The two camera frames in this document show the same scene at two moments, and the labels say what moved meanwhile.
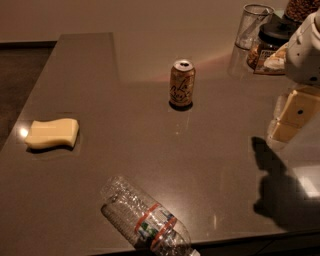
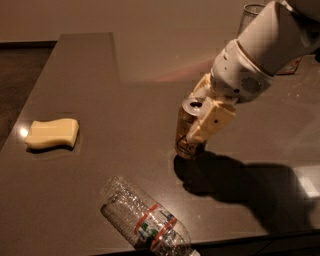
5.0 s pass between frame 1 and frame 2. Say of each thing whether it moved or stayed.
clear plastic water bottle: stayed
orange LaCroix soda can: moved
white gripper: moved
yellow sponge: stayed
